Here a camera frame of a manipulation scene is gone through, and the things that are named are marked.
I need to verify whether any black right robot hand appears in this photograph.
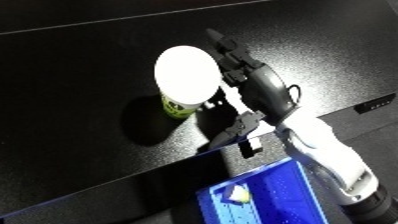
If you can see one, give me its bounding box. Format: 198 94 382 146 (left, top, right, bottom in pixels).
204 28 304 150

